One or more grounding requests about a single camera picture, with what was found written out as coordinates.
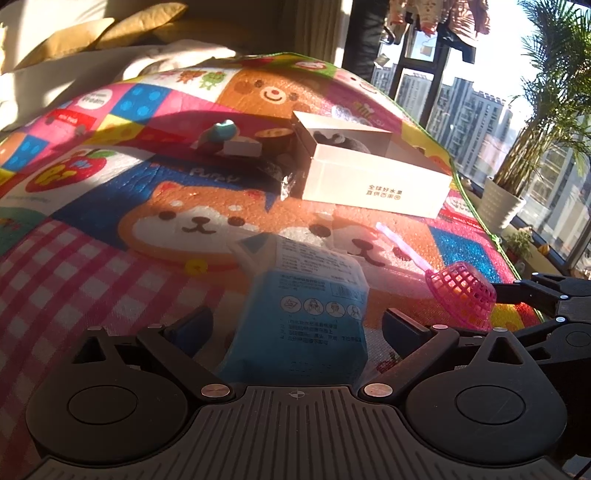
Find pale yellow pillow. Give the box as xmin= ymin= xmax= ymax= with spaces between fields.
xmin=14 ymin=17 xmax=116 ymax=70

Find blue face mask packet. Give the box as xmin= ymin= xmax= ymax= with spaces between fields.
xmin=217 ymin=233 xmax=370 ymax=386

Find brown round object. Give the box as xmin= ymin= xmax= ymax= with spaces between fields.
xmin=255 ymin=128 xmax=295 ymax=152

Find white sofa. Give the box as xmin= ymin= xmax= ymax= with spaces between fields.
xmin=0 ymin=0 xmax=153 ymax=134

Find beige curtain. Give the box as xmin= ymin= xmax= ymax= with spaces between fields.
xmin=277 ymin=0 xmax=352 ymax=65

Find white plastic socket block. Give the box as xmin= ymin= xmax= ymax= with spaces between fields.
xmin=223 ymin=137 xmax=262 ymax=158

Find teal heart-shaped object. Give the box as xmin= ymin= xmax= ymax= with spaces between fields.
xmin=203 ymin=119 xmax=240 ymax=144

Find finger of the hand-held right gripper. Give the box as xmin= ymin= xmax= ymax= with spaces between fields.
xmin=510 ymin=318 xmax=591 ymax=370
xmin=494 ymin=272 xmax=591 ymax=321

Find pink plastic scoop basket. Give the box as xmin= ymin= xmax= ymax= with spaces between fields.
xmin=375 ymin=222 xmax=497 ymax=330

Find potted palm white pot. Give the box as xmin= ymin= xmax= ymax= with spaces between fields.
xmin=478 ymin=0 xmax=591 ymax=232

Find colourful printed play mat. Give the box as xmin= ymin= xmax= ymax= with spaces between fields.
xmin=0 ymin=53 xmax=543 ymax=462

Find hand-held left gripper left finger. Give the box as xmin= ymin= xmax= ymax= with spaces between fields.
xmin=71 ymin=306 xmax=234 ymax=400

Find black window frame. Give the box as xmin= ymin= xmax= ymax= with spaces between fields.
xmin=342 ymin=0 xmax=591 ymax=278

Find grey plush toy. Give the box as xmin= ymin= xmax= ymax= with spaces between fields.
xmin=310 ymin=130 xmax=375 ymax=154

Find brown cardboard box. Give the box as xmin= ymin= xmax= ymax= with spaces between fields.
xmin=290 ymin=110 xmax=453 ymax=219

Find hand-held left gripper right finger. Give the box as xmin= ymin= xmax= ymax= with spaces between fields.
xmin=358 ymin=308 xmax=539 ymax=398

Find small green plant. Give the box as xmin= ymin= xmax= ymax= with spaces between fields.
xmin=505 ymin=228 xmax=536 ymax=259

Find white blanket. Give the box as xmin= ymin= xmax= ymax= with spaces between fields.
xmin=122 ymin=39 xmax=241 ymax=79

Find hanging clothes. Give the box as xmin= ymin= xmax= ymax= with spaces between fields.
xmin=385 ymin=0 xmax=490 ymax=47

